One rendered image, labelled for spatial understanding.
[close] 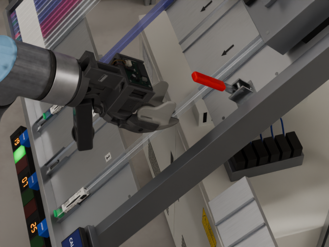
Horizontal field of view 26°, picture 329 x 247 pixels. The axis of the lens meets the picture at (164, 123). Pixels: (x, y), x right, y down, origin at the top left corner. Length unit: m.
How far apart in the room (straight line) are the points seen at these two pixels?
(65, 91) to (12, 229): 1.21
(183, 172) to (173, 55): 0.63
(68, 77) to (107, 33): 1.68
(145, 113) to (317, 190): 0.52
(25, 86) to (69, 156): 0.38
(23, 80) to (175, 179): 0.31
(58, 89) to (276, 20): 0.32
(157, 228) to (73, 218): 0.87
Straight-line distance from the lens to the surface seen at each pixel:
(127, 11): 2.77
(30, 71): 0.99
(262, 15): 1.05
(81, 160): 1.33
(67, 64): 1.02
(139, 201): 1.17
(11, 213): 2.23
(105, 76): 1.04
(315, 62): 1.04
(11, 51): 0.98
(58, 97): 1.02
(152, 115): 1.12
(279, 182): 1.51
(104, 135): 1.30
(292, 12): 1.03
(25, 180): 1.47
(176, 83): 1.66
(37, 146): 1.43
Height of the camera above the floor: 1.85
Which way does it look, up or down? 51 degrees down
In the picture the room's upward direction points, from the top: straight up
